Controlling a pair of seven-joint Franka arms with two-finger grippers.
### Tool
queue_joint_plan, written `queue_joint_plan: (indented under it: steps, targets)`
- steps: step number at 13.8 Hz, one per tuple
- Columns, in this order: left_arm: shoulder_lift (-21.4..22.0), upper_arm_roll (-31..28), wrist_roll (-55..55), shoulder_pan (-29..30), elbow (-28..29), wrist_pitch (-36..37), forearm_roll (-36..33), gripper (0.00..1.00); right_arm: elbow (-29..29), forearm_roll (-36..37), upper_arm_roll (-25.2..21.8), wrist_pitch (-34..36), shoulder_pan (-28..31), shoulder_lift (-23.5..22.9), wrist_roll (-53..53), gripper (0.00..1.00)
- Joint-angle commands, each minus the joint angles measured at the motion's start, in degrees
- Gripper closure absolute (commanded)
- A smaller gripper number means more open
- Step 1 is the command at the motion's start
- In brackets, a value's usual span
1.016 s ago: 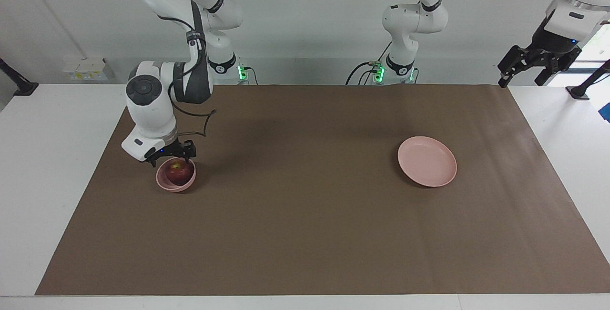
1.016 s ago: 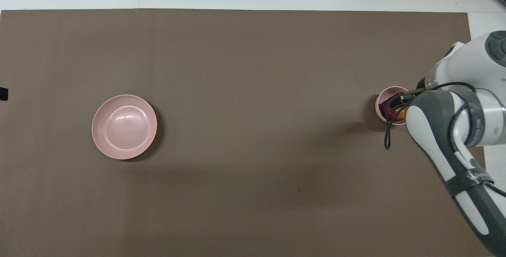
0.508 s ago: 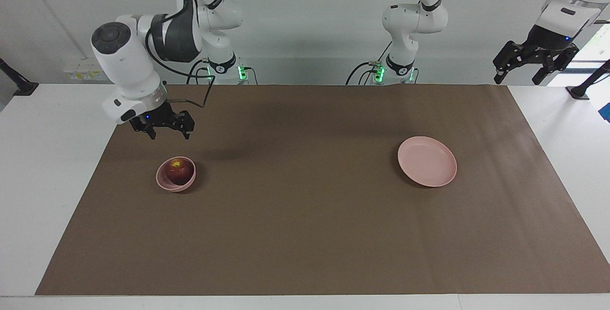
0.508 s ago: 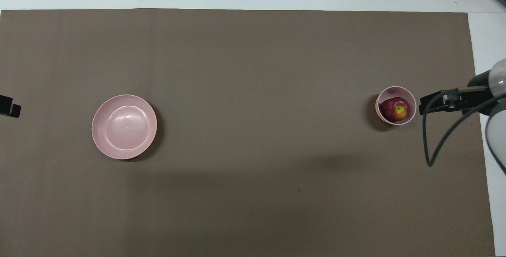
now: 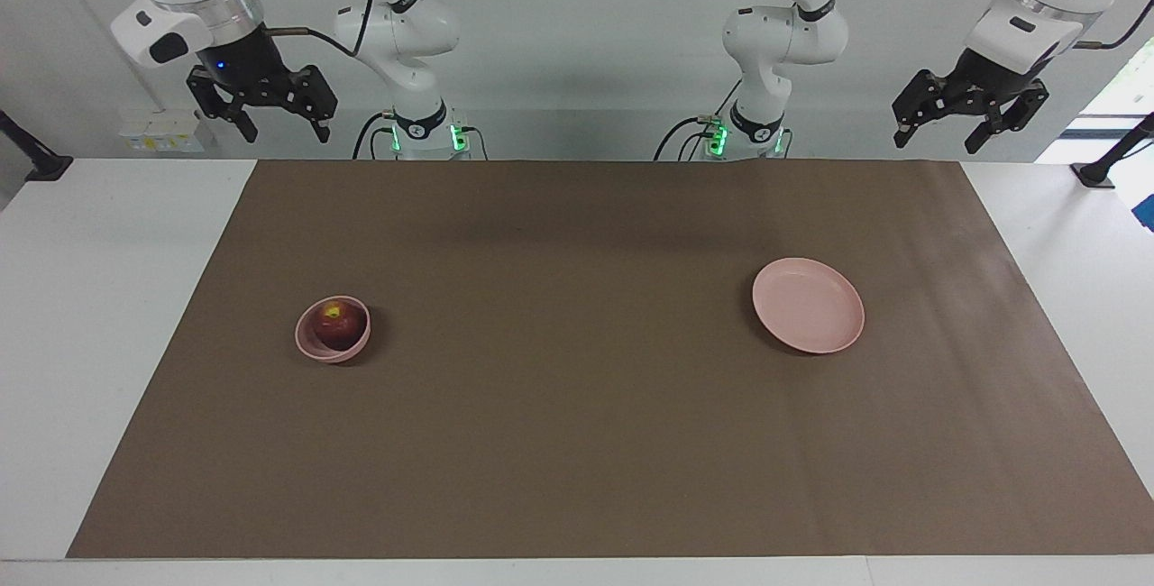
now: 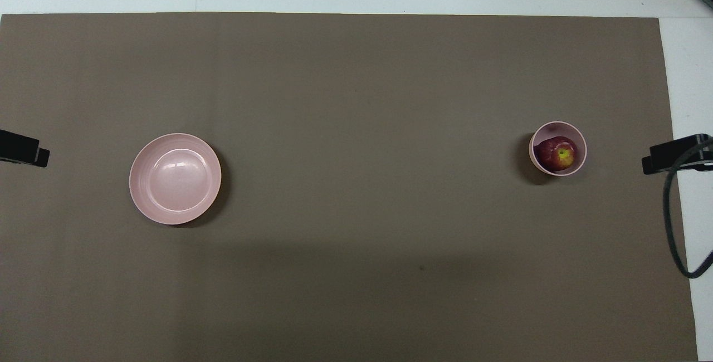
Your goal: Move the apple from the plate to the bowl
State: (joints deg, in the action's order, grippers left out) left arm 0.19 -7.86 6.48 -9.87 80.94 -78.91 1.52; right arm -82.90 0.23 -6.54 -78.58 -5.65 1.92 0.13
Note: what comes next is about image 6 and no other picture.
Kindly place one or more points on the pink small bowl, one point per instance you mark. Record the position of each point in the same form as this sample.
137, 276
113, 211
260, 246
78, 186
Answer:
582, 150

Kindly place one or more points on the brown table mat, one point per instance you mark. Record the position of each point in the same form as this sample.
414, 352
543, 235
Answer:
356, 100

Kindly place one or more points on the pink round plate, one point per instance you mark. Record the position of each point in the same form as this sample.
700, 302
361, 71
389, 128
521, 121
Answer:
175, 178

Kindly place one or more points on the dark red apple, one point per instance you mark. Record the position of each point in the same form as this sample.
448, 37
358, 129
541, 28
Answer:
554, 155

